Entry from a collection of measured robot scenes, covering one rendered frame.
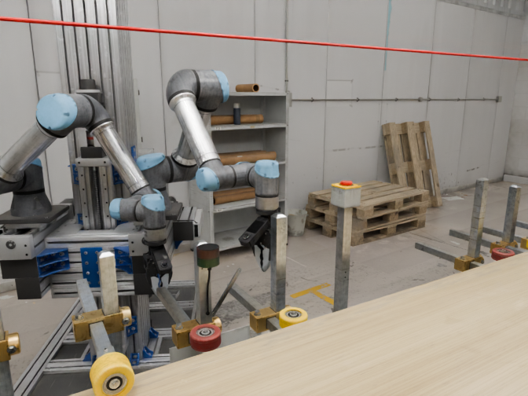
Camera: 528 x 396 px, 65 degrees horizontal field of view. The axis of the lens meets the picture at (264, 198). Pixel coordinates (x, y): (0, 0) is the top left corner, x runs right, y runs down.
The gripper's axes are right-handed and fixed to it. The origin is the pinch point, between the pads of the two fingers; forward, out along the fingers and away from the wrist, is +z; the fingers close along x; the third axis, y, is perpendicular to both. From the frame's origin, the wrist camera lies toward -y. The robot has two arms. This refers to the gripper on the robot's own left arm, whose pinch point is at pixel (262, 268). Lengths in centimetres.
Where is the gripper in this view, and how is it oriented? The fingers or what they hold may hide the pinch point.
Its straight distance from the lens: 138.9
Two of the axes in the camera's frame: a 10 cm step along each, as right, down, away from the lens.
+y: 6.3, -1.8, 7.6
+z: 0.0, 9.7, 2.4
